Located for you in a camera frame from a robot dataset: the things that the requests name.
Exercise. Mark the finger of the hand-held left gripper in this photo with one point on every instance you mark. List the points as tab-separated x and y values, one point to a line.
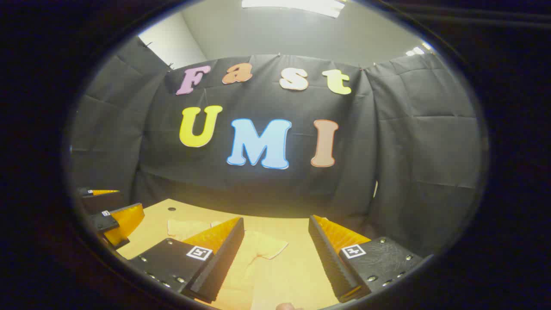
125	219
101	200

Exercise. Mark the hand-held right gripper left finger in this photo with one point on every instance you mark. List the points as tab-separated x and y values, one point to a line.
224	262

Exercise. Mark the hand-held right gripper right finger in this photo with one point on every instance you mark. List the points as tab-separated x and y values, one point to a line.
329	262

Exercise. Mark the orange polo T-shirt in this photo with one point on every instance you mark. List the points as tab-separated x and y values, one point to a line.
258	245

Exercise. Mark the black backdrop cloth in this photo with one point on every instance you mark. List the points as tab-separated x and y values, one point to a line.
258	189

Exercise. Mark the small ceiling light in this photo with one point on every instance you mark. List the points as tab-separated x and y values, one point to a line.
417	49

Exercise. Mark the white ceiling light panel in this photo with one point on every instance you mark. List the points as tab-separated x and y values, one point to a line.
292	5

